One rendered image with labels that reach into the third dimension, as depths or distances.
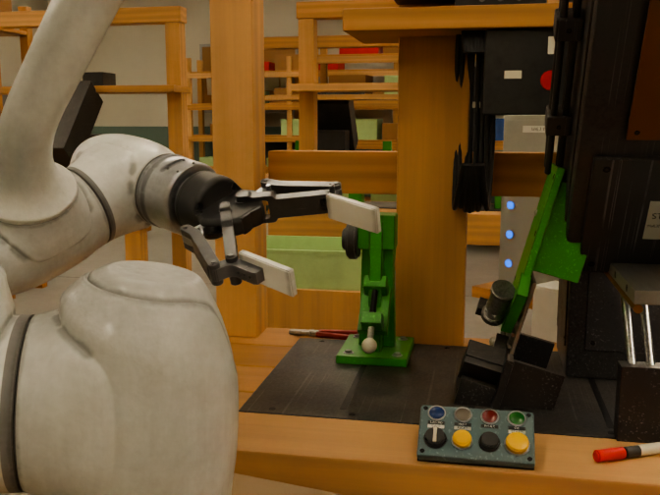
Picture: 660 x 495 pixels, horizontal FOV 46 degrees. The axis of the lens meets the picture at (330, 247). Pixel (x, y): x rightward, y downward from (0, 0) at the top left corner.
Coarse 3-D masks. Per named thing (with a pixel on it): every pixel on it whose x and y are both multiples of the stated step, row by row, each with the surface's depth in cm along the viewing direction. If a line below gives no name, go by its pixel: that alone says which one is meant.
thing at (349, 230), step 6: (348, 228) 144; (354, 228) 144; (342, 234) 146; (348, 234) 144; (354, 234) 144; (342, 240) 146; (348, 240) 144; (354, 240) 144; (342, 246) 146; (348, 246) 144; (354, 246) 144; (348, 252) 145; (354, 252) 144; (354, 258) 146
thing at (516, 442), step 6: (516, 432) 101; (510, 438) 101; (516, 438) 101; (522, 438) 101; (510, 444) 100; (516, 444) 100; (522, 444) 100; (528, 444) 100; (510, 450) 100; (516, 450) 100; (522, 450) 100
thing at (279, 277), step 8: (240, 256) 78; (248, 256) 77; (256, 256) 77; (256, 264) 77; (264, 264) 76; (272, 264) 76; (280, 264) 75; (264, 272) 77; (272, 272) 76; (280, 272) 75; (288, 272) 74; (264, 280) 77; (272, 280) 76; (280, 280) 76; (288, 280) 75; (272, 288) 77; (280, 288) 76; (288, 288) 75; (296, 288) 76
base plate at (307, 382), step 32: (288, 352) 151; (320, 352) 151; (416, 352) 151; (448, 352) 151; (288, 384) 133; (320, 384) 133; (352, 384) 132; (384, 384) 133; (416, 384) 133; (448, 384) 133; (576, 384) 133; (608, 384) 133; (320, 416) 118; (352, 416) 118; (384, 416) 118; (416, 416) 118; (544, 416) 118; (576, 416) 118; (608, 416) 118
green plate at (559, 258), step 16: (560, 176) 115; (544, 192) 122; (560, 192) 116; (544, 208) 116; (560, 208) 117; (544, 224) 116; (560, 224) 117; (528, 240) 125; (544, 240) 118; (560, 240) 117; (528, 256) 118; (544, 256) 118; (560, 256) 118; (576, 256) 117; (528, 272) 118; (544, 272) 119; (560, 272) 118; (576, 272) 118
